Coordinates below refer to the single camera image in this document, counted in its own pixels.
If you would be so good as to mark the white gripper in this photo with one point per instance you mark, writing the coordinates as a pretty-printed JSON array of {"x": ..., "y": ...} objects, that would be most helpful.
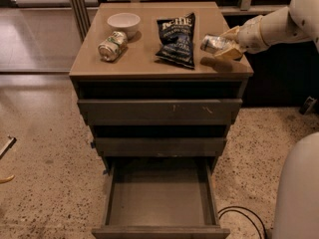
[{"x": 251, "y": 35}]

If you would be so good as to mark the silver blue redbull can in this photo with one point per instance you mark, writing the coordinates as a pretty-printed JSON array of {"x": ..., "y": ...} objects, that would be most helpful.
[{"x": 213, "y": 44}]

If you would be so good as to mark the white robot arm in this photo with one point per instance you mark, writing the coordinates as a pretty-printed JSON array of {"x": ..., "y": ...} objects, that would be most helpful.
[{"x": 297, "y": 205}]

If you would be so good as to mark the top grey drawer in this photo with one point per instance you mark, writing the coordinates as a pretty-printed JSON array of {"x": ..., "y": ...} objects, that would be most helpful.
[{"x": 159, "y": 112}]

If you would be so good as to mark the grey drawer cabinet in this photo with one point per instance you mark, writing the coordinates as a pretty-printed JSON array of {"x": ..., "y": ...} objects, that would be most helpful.
[{"x": 138, "y": 74}]

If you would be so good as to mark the green white soda can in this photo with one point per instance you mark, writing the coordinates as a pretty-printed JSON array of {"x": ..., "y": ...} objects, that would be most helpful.
[{"x": 113, "y": 46}]

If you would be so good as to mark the middle grey drawer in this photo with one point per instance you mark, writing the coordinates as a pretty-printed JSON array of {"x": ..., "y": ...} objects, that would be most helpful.
[{"x": 160, "y": 147}]

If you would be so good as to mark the open bottom grey drawer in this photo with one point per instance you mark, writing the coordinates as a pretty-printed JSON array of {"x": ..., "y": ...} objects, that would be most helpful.
[{"x": 160, "y": 198}]

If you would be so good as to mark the dark blue chip bag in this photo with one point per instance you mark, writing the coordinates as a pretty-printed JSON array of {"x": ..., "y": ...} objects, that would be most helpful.
[{"x": 176, "y": 36}]

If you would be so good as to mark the white ceramic bowl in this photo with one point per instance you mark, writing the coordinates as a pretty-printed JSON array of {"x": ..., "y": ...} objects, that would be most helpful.
[{"x": 125, "y": 22}]

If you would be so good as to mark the grey metal bar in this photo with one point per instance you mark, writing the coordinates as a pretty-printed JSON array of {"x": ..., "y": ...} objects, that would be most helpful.
[{"x": 11, "y": 141}]

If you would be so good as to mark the yellow curved object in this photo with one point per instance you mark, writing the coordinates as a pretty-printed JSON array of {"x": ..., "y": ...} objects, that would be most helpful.
[{"x": 7, "y": 179}]

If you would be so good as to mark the small dark floor bracket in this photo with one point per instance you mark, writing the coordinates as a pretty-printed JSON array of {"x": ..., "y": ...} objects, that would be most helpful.
[{"x": 308, "y": 105}]

